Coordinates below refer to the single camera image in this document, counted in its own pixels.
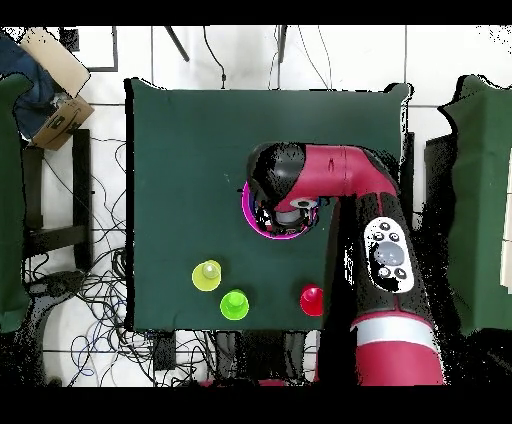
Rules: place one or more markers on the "brown cardboard box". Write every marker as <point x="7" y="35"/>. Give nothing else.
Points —
<point x="60" y="124"/>

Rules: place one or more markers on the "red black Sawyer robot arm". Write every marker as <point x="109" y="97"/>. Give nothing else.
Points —
<point x="340" y="172"/>

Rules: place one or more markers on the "black box cabinet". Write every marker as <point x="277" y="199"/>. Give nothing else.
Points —
<point x="438" y="180"/>

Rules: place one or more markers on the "beige cushion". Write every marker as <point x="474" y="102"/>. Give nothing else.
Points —
<point x="56" y="60"/>

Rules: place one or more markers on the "red cup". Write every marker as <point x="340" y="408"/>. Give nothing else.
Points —
<point x="310" y="302"/>

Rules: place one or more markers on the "green cup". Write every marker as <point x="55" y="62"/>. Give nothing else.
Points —
<point x="234" y="306"/>

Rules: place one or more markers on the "yellow cup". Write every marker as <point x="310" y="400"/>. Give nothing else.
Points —
<point x="204" y="278"/>

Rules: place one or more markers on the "black stand frame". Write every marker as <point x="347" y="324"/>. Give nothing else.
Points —
<point x="82" y="180"/>

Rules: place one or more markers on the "large pink bowl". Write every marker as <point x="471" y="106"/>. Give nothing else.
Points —
<point x="244" y="204"/>

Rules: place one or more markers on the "black floor box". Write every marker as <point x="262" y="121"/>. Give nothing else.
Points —
<point x="164" y="352"/>

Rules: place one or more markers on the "dark blue cloth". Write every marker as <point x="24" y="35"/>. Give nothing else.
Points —
<point x="28" y="100"/>

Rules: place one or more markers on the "dark green tablecloth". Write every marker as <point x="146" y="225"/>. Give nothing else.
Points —
<point x="192" y="128"/>

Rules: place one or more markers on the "black pedestal foot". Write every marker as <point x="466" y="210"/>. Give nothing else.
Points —
<point x="60" y="282"/>

